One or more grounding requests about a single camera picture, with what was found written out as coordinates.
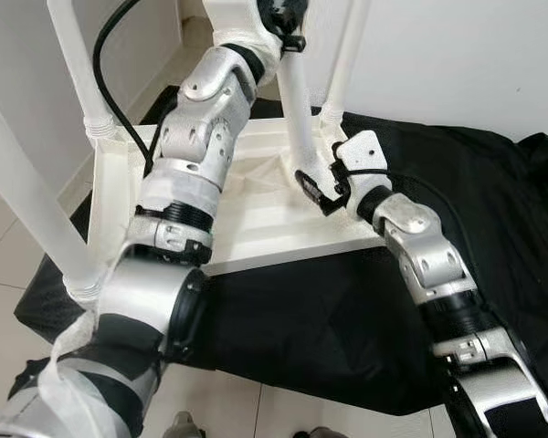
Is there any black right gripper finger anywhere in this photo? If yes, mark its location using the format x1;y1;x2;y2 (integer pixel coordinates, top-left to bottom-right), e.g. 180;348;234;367
294;170;328;215

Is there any white plastic table top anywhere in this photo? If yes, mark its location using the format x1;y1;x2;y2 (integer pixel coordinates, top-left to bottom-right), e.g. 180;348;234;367
87;114;389;276

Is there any white plastic table leg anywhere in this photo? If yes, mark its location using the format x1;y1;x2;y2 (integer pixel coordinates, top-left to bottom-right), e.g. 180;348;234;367
47;0;120;147
318;0;374;133
276;46;337;209
0;80;106;304

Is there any black table cloth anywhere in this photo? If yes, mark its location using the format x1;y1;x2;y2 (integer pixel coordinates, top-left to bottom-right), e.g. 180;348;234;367
16;87;548;416

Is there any robot right leg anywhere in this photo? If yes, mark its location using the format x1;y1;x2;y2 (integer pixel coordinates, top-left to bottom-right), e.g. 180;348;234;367
297;424;348;438

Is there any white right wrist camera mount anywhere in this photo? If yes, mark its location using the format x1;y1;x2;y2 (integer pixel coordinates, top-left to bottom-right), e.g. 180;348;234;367
333;130;391;197

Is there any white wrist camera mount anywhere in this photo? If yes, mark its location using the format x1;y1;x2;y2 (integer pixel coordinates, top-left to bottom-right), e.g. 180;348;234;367
204;0;289;65
333;130;391;197

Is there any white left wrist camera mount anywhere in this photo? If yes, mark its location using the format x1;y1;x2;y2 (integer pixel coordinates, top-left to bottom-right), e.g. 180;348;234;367
204;0;289;65

